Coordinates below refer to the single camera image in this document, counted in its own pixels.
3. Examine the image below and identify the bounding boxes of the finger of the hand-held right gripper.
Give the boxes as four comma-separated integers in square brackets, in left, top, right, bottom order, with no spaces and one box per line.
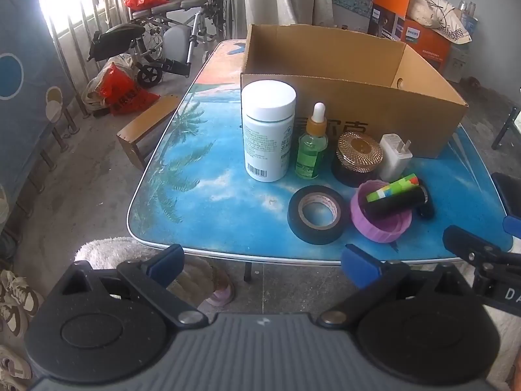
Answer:
[490,172,521,235]
[443,225,521,267]

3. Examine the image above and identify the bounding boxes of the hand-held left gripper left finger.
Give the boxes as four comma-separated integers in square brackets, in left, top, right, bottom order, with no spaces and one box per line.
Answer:
[48,243,208,328]

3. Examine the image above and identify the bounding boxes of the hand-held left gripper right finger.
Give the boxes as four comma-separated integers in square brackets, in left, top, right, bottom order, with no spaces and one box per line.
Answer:
[317,243,477,328]

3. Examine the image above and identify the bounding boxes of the purple ribbed lid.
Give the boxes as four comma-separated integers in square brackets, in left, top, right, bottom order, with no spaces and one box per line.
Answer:
[351,180,413,244]

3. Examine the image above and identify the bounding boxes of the black cylinder flashlight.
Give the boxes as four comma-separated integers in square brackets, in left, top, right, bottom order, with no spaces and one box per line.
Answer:
[363,187,435,221]

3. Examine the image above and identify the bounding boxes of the green multicolour marker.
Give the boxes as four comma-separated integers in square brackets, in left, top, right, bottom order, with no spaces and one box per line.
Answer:
[366,174,420,203]

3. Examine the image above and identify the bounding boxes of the black electrical tape roll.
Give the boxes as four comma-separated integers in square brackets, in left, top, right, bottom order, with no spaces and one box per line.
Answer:
[287,185,351,245]

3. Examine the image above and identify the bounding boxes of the white plug charger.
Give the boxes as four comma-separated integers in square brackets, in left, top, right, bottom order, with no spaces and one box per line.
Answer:
[379,133,413,182]

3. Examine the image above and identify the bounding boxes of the black jar with gold lid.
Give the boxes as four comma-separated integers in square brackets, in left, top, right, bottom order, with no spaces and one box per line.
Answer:
[331,131,384,188]

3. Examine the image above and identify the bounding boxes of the green dropper bottle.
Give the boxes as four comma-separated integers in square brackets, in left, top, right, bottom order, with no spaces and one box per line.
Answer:
[296,103,329,179]

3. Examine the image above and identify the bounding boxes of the white pill bottle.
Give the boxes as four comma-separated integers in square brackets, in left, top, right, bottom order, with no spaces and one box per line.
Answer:
[241,80,297,182]

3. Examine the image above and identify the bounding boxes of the brown cardboard box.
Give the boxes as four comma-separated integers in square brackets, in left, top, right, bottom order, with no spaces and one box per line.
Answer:
[240,23,469,159]

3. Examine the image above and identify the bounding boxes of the pink slipper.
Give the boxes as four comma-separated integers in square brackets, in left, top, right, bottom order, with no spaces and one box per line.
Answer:
[169,257,236,308]

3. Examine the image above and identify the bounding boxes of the white fluffy rug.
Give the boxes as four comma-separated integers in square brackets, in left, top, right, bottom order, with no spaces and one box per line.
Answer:
[74,236,172,271]

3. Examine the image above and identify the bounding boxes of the wooden stool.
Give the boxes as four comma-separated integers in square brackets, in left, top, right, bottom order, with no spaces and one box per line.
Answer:
[117,94,180,170]

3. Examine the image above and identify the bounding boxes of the beige sneaker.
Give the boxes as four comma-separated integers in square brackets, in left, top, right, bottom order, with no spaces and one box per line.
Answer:
[0,269,43,339]
[0,344,32,381]

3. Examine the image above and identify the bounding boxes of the orange appliance box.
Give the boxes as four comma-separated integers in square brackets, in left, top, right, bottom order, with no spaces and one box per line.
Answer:
[367,0,452,76]

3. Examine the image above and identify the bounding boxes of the clear plastic bottles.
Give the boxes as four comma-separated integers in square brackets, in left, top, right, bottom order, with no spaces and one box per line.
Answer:
[458,0,480,30]

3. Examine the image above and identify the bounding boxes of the white plastic bag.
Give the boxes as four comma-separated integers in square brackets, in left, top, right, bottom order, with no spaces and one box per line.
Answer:
[81,53,135,107]

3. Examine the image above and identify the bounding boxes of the grey wheelchair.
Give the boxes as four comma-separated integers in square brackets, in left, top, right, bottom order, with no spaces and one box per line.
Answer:
[87,0,237,88]

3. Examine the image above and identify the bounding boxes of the metal railing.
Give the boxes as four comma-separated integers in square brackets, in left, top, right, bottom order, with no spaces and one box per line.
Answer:
[36,0,135,139]

